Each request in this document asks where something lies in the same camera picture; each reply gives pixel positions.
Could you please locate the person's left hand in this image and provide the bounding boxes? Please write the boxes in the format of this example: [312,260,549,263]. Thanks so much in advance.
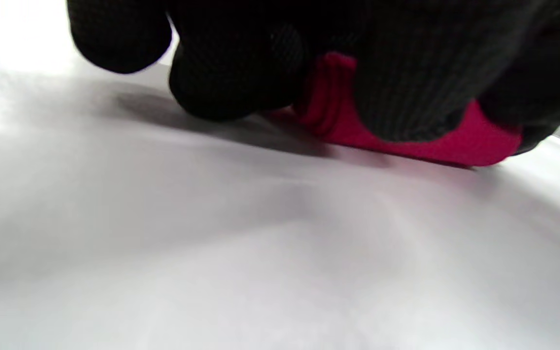
[66,0,560,142]

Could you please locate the person's right hand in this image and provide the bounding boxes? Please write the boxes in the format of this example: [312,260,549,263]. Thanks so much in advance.
[477,29,560,156]

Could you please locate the pink sock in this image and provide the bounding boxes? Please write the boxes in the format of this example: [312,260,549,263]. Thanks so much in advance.
[292,52,358,139]
[265,52,524,167]

